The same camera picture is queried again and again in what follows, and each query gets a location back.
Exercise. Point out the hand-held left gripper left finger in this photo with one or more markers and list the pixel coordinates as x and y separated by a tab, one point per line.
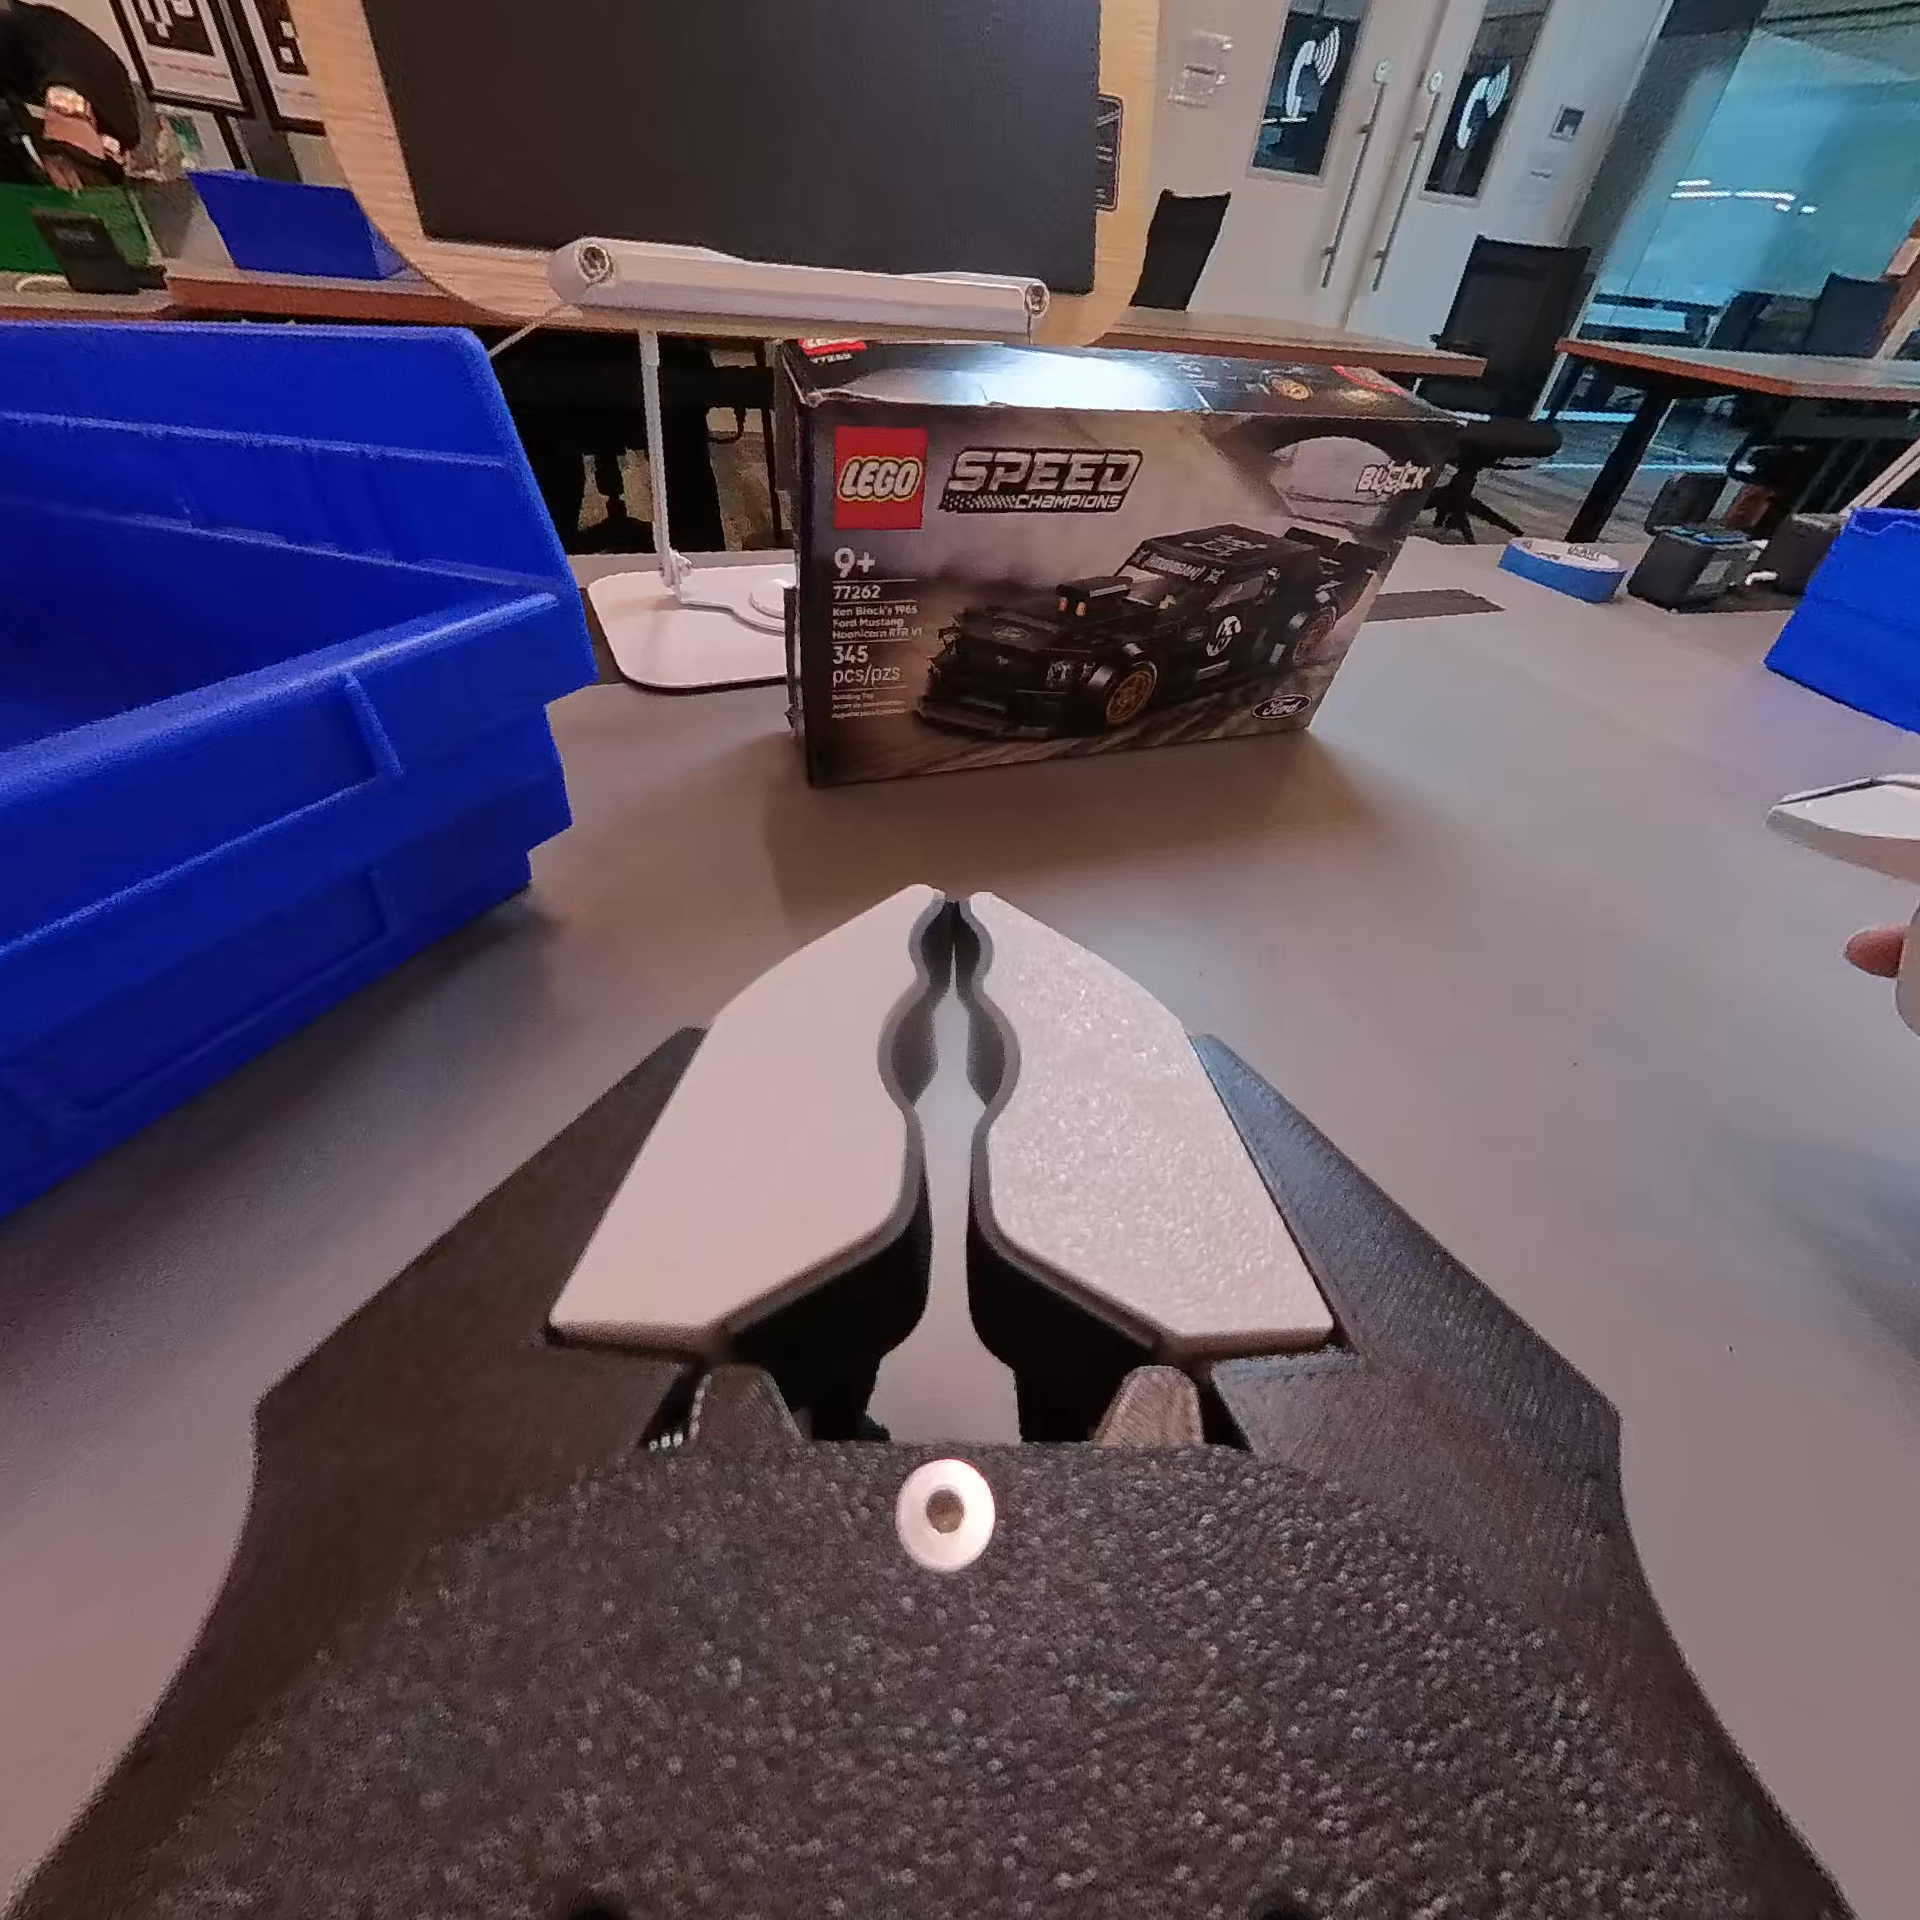
764	1141

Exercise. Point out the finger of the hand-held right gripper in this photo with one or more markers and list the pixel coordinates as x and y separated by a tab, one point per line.
1868	824

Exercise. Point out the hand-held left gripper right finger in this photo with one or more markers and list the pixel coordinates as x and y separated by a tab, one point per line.
1141	1154

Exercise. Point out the black lego car box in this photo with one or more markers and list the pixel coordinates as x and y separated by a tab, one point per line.
1095	601

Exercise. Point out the black battery pack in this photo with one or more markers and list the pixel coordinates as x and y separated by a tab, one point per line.
1695	567

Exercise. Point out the blue tape roll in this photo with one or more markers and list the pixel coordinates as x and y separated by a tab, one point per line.
1568	570

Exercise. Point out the wooden desk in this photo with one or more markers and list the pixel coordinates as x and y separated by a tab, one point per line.
1741	372
1291	348

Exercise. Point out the white desk lamp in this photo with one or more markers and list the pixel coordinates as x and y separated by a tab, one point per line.
675	631

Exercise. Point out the black office chair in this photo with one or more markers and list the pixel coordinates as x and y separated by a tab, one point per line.
1509	345
1182	249

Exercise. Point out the large blue plastic bin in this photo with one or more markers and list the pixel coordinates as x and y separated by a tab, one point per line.
224	675

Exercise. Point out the wood framed black board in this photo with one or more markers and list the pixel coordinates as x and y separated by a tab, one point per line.
750	135

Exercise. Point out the small blue plastic bin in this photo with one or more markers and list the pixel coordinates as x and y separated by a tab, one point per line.
292	224

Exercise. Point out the small black stand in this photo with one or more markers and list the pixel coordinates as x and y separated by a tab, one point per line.
98	253

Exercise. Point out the green box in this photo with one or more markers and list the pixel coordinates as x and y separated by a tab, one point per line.
75	224

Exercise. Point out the black framed wall picture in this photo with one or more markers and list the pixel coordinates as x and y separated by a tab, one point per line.
283	68
189	52

